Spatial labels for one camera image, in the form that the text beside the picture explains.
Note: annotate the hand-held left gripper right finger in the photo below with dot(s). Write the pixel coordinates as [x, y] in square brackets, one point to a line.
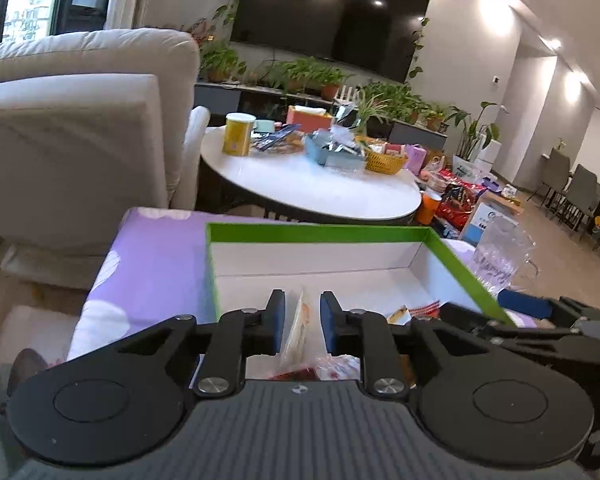
[328, 322]

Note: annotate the small white picket fence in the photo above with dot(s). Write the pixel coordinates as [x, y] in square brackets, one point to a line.
[346, 96]

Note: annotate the orange cup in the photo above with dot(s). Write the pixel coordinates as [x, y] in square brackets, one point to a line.
[426, 210]

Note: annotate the yellow woven basket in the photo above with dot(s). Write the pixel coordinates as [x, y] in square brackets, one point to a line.
[384, 162]

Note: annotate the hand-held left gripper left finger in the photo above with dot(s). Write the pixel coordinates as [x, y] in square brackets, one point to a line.
[276, 322]

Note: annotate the blue plastic basket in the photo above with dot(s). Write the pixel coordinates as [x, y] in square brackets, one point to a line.
[337, 152]

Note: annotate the brown slipper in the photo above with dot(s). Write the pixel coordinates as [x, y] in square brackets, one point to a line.
[27, 370]

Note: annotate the pile of blue snack packets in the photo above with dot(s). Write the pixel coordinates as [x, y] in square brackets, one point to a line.
[277, 140]

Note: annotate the beige armchair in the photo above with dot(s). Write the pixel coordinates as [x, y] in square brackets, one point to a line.
[70, 135]

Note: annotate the blue white cardboard box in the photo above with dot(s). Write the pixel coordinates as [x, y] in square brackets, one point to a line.
[485, 222]

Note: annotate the red striped snack packet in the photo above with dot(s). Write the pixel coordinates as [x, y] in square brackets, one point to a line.
[412, 312]

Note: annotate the potted plants in terracotta pots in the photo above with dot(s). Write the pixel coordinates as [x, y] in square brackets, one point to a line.
[310, 75]

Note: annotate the grey dining chair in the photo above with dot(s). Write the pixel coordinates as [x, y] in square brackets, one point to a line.
[555, 170]
[580, 190]

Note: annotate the peace lily plant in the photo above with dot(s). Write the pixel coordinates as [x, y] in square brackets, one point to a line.
[472, 127]

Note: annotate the purple printed tablecloth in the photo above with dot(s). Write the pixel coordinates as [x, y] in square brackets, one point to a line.
[155, 270]

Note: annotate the row of leafy potted plants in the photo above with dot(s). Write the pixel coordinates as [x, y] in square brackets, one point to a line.
[395, 102]

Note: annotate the potted green plant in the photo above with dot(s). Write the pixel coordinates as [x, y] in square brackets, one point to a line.
[220, 62]

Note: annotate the wall television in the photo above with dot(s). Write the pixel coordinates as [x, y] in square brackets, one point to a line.
[330, 10]

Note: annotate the white fluffy rug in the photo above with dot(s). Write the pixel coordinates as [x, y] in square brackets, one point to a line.
[35, 332]

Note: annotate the clear packet with orange print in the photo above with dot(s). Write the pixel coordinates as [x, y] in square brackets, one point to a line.
[296, 332]

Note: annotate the yellow canister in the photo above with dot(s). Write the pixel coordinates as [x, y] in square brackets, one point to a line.
[237, 135]

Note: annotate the round white table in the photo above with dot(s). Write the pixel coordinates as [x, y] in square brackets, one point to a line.
[305, 185]

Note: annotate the teal mug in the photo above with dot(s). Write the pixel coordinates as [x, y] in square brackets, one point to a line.
[264, 126]

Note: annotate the pile of red snack bags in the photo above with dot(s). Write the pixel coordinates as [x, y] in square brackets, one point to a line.
[455, 195]

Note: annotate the orange tissue box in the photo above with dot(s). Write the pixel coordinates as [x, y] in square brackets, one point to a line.
[307, 120]

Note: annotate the green cardboard box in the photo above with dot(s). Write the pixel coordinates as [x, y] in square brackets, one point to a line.
[330, 260]

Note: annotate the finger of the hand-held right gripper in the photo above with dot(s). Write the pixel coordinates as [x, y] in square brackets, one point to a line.
[530, 340]
[522, 305]

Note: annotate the pink box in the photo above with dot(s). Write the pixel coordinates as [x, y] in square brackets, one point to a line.
[415, 157]

